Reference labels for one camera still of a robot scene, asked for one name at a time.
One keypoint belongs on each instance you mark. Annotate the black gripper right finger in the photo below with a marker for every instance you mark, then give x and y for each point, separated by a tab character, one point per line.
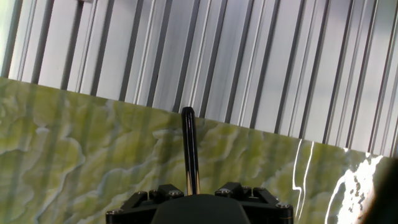
264	205

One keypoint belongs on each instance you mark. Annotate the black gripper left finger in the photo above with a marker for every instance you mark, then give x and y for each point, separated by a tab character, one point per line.
140	202

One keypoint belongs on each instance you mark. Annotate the green marble pattern mat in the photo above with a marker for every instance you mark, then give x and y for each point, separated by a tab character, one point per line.
77	155

